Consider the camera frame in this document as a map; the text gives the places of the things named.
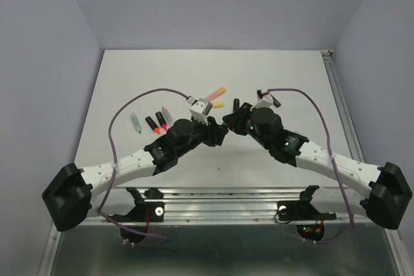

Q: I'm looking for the aluminium right side rail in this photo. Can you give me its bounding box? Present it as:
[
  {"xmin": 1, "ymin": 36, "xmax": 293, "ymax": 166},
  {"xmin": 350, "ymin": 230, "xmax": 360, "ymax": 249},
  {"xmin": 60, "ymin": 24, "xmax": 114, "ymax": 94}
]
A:
[{"xmin": 321, "ymin": 50, "xmax": 365, "ymax": 162}]

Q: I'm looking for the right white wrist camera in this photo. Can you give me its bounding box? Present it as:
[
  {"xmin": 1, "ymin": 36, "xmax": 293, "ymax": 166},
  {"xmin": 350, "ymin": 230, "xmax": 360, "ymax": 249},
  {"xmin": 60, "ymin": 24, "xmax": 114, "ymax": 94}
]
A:
[{"xmin": 251, "ymin": 89, "xmax": 274, "ymax": 110}]

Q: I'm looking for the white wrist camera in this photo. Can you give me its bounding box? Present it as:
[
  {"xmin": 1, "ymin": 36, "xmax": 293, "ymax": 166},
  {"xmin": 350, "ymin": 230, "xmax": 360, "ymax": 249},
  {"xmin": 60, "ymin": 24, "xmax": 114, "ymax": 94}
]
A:
[
  {"xmin": 186, "ymin": 96, "xmax": 213, "ymax": 125},
  {"xmin": 251, "ymin": 89, "xmax": 274, "ymax": 110}
]

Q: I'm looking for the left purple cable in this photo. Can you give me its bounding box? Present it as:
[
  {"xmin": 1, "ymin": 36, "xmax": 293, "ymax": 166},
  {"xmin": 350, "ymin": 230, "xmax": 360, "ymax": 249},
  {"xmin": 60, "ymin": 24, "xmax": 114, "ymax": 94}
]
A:
[{"xmin": 96, "ymin": 87, "xmax": 201, "ymax": 247}]

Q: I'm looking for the mint green clear highlighter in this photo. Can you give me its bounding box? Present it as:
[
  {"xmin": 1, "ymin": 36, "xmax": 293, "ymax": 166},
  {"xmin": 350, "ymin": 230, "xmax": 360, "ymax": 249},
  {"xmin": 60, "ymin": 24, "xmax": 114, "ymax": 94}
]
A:
[{"xmin": 129, "ymin": 113, "xmax": 142, "ymax": 133}]

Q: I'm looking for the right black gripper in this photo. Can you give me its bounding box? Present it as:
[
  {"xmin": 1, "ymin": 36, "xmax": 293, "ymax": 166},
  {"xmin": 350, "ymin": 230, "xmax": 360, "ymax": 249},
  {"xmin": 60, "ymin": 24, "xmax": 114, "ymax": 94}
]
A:
[{"xmin": 224, "ymin": 100, "xmax": 272, "ymax": 149}]

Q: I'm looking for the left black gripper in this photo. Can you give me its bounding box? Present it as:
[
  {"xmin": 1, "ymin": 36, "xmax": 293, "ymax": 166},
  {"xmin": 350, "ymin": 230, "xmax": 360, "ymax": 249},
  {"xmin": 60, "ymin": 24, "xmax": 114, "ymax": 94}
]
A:
[{"xmin": 176, "ymin": 114, "xmax": 228, "ymax": 158}]

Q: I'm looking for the purple cap black highlighter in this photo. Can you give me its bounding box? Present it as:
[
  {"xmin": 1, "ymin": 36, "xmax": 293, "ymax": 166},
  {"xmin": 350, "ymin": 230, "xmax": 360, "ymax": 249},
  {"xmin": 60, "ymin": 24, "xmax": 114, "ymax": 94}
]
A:
[{"xmin": 271, "ymin": 95, "xmax": 281, "ymax": 108}]

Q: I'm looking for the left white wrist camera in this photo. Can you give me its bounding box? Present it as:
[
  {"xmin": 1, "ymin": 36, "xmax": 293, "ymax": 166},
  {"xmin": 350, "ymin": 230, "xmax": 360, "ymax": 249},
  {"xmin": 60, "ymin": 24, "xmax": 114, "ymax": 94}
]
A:
[{"xmin": 186, "ymin": 96, "xmax": 213, "ymax": 125}]

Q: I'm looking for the orange black highlighter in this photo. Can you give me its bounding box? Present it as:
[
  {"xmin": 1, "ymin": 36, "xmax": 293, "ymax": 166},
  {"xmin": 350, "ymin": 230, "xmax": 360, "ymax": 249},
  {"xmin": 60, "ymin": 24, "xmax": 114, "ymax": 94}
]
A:
[{"xmin": 145, "ymin": 116, "xmax": 161, "ymax": 134}]

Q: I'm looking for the orange cap clear highlighter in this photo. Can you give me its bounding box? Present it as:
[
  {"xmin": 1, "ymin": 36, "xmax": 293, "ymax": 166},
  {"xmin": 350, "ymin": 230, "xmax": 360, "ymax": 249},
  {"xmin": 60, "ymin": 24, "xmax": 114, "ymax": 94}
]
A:
[{"xmin": 161, "ymin": 107, "xmax": 174, "ymax": 125}]

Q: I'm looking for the blue cap black highlighter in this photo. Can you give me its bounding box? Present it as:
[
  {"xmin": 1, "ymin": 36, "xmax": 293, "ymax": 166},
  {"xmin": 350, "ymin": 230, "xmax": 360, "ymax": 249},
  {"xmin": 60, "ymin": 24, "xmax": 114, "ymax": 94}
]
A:
[{"xmin": 233, "ymin": 98, "xmax": 240, "ymax": 112}]

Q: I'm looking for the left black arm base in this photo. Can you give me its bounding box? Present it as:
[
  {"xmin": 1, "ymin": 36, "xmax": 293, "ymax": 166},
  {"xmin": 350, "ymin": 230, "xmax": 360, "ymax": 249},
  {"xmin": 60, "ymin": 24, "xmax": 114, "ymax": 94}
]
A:
[{"xmin": 103, "ymin": 187, "xmax": 165, "ymax": 223}]

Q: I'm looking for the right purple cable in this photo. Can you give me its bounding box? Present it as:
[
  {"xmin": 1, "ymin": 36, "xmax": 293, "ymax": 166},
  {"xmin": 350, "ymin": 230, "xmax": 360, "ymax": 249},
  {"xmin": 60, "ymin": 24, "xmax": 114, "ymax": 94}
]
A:
[{"xmin": 261, "ymin": 87, "xmax": 356, "ymax": 246}]

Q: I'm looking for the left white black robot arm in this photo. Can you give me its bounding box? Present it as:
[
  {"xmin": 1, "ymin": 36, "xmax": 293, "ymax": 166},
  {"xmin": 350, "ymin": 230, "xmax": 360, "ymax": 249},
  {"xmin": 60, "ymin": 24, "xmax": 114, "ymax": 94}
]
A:
[{"xmin": 41, "ymin": 117, "xmax": 228, "ymax": 232}]

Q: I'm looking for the yellow clear highlighter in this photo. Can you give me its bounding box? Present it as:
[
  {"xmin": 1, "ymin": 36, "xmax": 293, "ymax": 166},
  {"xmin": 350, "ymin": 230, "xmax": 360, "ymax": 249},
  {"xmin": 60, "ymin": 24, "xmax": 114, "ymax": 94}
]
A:
[{"xmin": 212, "ymin": 101, "xmax": 224, "ymax": 109}]

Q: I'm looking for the aluminium front rail frame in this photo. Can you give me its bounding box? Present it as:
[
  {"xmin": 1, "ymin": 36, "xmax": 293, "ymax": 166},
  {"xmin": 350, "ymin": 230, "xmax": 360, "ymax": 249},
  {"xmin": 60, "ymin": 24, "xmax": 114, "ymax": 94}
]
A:
[{"xmin": 82, "ymin": 187, "xmax": 347, "ymax": 226}]

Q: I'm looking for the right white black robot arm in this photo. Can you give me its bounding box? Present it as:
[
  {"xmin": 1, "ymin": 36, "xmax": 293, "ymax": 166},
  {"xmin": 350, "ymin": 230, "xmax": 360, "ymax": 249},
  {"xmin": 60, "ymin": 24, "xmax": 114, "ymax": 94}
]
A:
[{"xmin": 223, "ymin": 103, "xmax": 413, "ymax": 229}]

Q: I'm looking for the pink black highlighter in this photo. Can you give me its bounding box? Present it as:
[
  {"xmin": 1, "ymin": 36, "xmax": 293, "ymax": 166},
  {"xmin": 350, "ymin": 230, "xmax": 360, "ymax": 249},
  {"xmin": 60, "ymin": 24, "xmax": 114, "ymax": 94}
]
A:
[{"xmin": 155, "ymin": 111, "xmax": 168, "ymax": 131}]

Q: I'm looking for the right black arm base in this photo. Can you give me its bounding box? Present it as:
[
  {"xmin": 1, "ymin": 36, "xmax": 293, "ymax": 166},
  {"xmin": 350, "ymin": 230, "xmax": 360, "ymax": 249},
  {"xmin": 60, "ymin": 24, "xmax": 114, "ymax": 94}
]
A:
[{"xmin": 274, "ymin": 186, "xmax": 337, "ymax": 242}]

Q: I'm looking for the purple cable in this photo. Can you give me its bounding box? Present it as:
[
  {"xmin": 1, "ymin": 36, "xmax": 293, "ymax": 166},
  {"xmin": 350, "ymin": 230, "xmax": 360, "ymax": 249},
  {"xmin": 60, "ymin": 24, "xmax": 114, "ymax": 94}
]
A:
[
  {"xmin": 96, "ymin": 87, "xmax": 201, "ymax": 247},
  {"xmin": 261, "ymin": 87, "xmax": 356, "ymax": 246}
]

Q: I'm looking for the peach clear highlighter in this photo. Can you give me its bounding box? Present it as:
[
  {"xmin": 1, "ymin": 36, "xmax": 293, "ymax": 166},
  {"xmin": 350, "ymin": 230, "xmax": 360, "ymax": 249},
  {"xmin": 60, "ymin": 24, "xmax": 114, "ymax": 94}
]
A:
[{"xmin": 205, "ymin": 87, "xmax": 226, "ymax": 101}]

